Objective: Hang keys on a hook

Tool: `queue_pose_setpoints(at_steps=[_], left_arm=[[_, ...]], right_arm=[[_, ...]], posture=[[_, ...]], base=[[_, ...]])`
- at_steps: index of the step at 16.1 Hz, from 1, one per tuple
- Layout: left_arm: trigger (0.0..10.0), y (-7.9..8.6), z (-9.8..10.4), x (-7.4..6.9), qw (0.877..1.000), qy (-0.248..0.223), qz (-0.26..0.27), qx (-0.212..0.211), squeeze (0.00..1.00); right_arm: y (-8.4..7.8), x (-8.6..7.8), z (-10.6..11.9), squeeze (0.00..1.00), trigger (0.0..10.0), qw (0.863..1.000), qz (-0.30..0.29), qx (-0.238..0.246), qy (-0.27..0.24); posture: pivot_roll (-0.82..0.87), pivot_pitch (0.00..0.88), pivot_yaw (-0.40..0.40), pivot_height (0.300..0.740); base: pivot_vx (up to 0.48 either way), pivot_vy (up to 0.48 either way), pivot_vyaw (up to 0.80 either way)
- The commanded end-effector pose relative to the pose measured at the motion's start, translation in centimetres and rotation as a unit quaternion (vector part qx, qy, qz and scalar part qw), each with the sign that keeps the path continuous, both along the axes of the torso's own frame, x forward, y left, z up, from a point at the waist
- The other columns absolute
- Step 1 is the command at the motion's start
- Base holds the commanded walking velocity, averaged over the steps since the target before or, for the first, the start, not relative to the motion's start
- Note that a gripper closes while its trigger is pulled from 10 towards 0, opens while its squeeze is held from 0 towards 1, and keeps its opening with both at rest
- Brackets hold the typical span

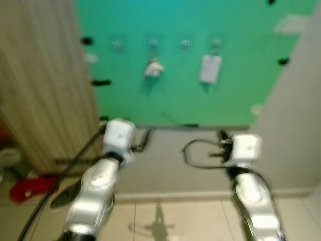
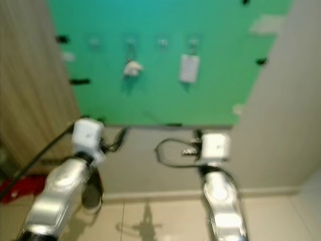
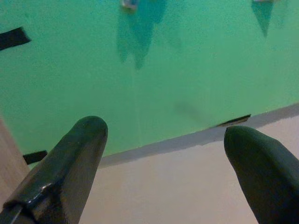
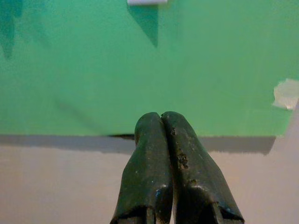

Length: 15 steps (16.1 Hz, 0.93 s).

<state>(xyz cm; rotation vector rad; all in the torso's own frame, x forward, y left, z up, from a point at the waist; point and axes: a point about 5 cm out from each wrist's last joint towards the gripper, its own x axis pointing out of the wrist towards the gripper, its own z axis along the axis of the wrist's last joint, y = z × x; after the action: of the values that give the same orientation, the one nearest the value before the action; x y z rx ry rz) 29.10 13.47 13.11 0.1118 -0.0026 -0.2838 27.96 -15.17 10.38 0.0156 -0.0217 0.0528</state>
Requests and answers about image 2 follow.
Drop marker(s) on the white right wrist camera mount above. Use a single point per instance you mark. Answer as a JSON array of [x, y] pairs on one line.
[[215, 147]]

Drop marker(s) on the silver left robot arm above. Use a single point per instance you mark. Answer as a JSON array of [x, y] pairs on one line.
[[55, 196]]

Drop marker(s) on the green wall sheet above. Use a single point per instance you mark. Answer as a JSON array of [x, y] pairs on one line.
[[180, 100]]

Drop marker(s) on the black shoe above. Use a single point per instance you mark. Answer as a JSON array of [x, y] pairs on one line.
[[92, 193]]

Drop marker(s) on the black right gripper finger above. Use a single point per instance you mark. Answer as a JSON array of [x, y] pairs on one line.
[[196, 134]]

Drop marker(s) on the white tape patch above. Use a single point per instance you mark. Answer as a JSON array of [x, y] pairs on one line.
[[268, 24], [67, 56]]

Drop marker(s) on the red slipper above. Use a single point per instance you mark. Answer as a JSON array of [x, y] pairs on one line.
[[17, 188]]

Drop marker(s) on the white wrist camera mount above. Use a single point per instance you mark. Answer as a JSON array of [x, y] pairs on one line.
[[215, 147], [88, 138]]

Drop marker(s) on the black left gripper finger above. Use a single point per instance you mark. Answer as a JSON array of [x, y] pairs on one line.
[[123, 134]]

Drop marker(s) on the white card key tag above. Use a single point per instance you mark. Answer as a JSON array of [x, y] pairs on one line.
[[189, 68]]

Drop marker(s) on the light wooden cabinet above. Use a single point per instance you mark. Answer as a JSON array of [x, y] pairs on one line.
[[30, 75]]

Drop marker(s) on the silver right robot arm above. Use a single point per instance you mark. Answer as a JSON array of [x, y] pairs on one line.
[[223, 201]]

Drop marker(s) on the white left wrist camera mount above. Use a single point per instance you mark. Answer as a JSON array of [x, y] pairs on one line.
[[88, 138]]

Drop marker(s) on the clear adhesive wall hook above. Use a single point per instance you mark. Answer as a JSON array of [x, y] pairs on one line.
[[94, 43], [193, 42], [130, 42], [162, 43]]

